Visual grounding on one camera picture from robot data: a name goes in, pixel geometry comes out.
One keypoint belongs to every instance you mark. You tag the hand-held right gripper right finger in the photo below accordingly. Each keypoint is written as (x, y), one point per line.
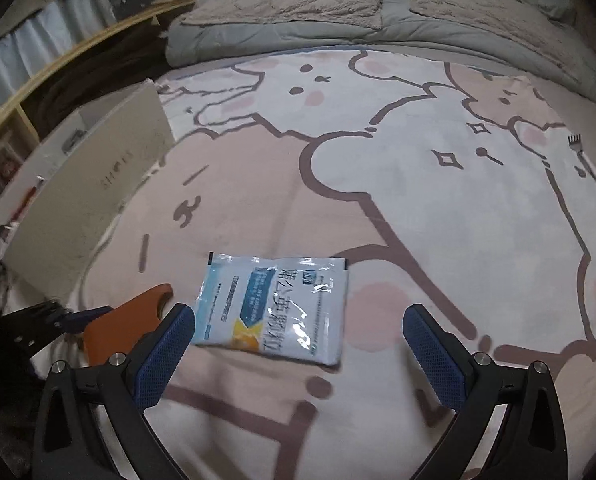
(435, 360)

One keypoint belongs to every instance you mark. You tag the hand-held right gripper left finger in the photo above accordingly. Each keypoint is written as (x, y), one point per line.
(163, 355)

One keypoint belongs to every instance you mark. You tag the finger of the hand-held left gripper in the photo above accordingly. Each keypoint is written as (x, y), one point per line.
(85, 317)

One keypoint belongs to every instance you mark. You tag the brown leather wallet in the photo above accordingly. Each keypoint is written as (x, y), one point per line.
(123, 325)

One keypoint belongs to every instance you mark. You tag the light blue sachet packet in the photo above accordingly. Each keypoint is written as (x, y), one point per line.
(278, 305)

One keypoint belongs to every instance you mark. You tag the white storage box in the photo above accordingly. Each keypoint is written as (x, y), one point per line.
(103, 185)

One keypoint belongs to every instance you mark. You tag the printed blanket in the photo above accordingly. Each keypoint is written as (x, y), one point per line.
(427, 210)

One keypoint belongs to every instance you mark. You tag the dark cloth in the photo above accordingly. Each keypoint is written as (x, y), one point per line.
(103, 75)

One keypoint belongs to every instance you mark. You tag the wooden shelf unit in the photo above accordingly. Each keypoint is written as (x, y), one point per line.
(78, 45)

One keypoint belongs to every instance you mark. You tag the grey curtain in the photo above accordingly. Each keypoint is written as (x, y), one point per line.
(43, 30)

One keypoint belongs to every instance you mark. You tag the grey duvet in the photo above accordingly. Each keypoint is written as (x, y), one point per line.
(278, 35)

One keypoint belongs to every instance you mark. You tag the beige quilted pillow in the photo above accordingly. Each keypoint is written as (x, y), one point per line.
(487, 10)
(288, 0)

